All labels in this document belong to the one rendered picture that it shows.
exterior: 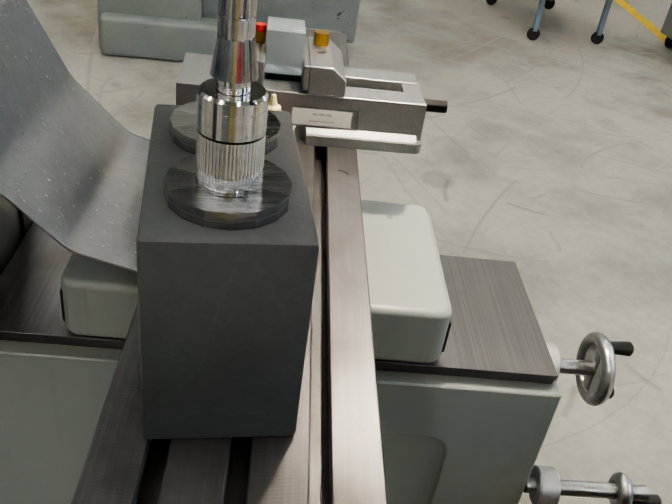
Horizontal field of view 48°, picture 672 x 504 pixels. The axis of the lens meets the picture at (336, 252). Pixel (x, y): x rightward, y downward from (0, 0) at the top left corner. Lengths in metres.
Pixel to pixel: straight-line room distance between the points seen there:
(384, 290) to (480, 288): 0.25
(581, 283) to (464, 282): 1.51
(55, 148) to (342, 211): 0.37
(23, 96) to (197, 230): 0.55
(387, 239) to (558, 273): 1.65
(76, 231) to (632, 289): 2.12
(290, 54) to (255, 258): 0.59
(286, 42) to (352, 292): 0.41
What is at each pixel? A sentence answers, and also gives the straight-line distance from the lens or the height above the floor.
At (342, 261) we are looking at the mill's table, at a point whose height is 0.93.
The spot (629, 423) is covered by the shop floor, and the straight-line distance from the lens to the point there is 2.20.
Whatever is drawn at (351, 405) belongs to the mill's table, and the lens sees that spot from 0.65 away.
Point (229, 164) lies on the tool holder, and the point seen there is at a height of 1.15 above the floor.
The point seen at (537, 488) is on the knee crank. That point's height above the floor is 0.52.
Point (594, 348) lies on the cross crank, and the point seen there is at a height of 0.65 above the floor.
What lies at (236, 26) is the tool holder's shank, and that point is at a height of 1.24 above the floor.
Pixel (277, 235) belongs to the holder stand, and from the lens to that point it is 0.50.
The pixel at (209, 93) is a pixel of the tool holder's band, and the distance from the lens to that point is 0.50.
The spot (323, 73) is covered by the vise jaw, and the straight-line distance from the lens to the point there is 1.03.
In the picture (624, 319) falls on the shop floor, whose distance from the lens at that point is 2.57.
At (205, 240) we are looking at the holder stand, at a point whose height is 1.11.
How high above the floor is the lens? 1.39
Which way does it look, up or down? 34 degrees down
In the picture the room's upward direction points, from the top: 8 degrees clockwise
